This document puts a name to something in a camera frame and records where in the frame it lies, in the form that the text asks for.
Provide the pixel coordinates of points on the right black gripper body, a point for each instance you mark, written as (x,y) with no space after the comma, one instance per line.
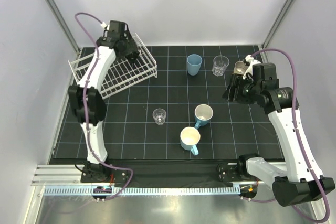
(247,92)

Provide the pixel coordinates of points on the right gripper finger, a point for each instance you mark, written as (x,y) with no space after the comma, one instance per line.
(240,87)
(230,93)

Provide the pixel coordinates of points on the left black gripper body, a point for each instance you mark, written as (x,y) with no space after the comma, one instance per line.
(128,47)

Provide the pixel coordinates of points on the blue floral mug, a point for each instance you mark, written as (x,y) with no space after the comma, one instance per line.
(203,114)

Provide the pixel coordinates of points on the light blue hexagonal mug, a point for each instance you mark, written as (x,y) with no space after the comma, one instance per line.
(189,138)

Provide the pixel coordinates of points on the small clear glass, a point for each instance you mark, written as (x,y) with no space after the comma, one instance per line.
(159,116)

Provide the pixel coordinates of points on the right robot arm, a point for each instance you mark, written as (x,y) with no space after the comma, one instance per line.
(303,180)

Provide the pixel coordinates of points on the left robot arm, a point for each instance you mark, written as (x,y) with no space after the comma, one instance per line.
(86,99)

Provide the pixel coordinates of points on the metal cup with brown base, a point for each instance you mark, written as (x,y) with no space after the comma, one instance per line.
(240,68)

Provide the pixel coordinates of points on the tall clear glass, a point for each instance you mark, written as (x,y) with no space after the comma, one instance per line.
(220,64)

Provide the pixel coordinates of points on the light blue plastic tumbler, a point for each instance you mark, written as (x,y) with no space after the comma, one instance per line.
(194,63)

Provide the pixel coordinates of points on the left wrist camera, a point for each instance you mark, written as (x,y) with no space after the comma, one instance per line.
(114,26)

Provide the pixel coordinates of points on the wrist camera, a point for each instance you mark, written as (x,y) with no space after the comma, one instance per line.
(248,62)
(114,26)

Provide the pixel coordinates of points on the white wire dish rack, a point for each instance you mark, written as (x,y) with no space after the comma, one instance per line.
(115,74)

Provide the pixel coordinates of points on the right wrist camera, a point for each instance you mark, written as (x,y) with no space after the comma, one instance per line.
(248,62)

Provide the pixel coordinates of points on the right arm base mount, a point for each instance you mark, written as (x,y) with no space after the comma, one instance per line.
(228,172)

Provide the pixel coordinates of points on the left aluminium frame post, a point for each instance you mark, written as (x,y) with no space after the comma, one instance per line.
(63,25)

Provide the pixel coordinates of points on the aluminium frame post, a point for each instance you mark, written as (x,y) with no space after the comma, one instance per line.
(63,25)
(278,21)

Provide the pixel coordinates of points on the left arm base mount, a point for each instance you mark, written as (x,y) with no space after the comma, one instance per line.
(97,173)

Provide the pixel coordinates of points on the right aluminium frame post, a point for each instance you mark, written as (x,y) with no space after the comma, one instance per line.
(278,21)

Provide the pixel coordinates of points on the aluminium front rail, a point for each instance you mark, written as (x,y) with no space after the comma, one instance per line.
(151,178)

